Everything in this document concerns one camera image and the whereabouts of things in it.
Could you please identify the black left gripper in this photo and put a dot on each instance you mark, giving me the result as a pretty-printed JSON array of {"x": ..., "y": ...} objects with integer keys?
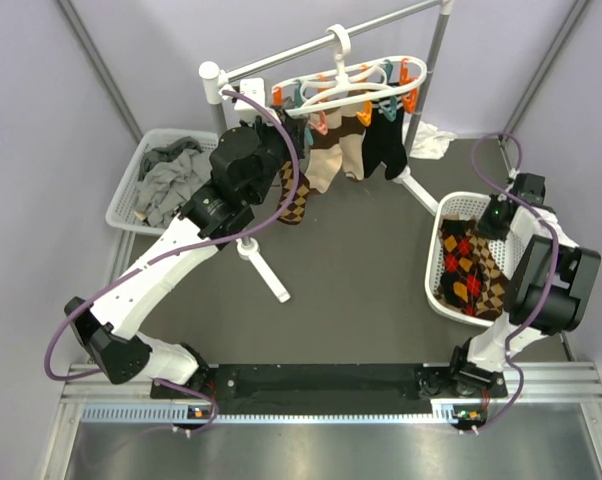
[{"x": 296, "y": 130}]

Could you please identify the yellow orange peg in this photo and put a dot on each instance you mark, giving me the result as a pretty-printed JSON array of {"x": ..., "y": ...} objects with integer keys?
[{"x": 364, "y": 114}]

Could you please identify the white oval peg hanger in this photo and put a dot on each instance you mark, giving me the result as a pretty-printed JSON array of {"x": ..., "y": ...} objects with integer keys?
[{"x": 393, "y": 76}]

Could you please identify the brown argyle sock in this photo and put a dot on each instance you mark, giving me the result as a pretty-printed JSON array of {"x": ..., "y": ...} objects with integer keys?
[
  {"x": 490, "y": 303},
  {"x": 296, "y": 209}
]

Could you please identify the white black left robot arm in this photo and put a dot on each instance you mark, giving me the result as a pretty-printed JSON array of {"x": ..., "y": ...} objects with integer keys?
[{"x": 243, "y": 167}]

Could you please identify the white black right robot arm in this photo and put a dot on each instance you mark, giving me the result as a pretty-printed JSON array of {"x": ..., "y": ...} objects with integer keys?
[{"x": 546, "y": 295}]

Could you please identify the pink clothes peg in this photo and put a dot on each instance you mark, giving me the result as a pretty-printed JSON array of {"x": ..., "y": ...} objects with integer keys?
[{"x": 318, "y": 122}]

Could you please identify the orange clothes peg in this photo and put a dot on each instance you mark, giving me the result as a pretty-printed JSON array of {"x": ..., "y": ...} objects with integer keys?
[{"x": 277, "y": 96}]

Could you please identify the beige brown sock left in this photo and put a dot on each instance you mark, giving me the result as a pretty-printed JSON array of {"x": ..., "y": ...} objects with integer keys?
[{"x": 325, "y": 158}]

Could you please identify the beige brown sock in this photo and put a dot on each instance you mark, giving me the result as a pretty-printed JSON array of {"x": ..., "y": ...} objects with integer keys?
[
  {"x": 325, "y": 158},
  {"x": 351, "y": 138}
]

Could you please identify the beige brown sock right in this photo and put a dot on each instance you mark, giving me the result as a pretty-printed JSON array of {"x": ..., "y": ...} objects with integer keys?
[{"x": 351, "y": 138}]

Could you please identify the black sock left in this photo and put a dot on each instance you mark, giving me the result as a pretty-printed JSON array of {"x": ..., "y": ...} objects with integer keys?
[{"x": 374, "y": 141}]

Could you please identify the white drying rack stand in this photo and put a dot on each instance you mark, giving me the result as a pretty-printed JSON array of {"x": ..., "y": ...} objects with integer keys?
[{"x": 213, "y": 77}]

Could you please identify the white cloth on floor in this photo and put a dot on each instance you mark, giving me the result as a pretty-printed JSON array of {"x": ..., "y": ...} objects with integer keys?
[{"x": 430, "y": 142}]

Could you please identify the grey clothes pile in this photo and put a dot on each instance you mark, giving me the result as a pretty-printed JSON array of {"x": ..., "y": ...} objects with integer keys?
[{"x": 168, "y": 177}]

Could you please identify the white laundry basket right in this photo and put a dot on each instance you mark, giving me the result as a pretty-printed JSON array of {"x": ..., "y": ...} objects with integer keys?
[{"x": 466, "y": 207}]

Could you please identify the white laundry basket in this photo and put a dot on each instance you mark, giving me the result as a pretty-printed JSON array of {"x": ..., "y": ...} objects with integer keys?
[
  {"x": 120, "y": 212},
  {"x": 466, "y": 207}
]

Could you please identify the white laundry basket left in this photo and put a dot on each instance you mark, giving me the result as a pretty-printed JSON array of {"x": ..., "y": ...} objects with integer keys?
[{"x": 120, "y": 212}]

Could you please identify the red black argyle sock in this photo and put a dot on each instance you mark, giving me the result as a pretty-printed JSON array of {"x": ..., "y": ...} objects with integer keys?
[{"x": 460, "y": 282}]

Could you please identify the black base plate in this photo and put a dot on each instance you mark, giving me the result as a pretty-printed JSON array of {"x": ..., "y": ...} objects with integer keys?
[{"x": 324, "y": 389}]

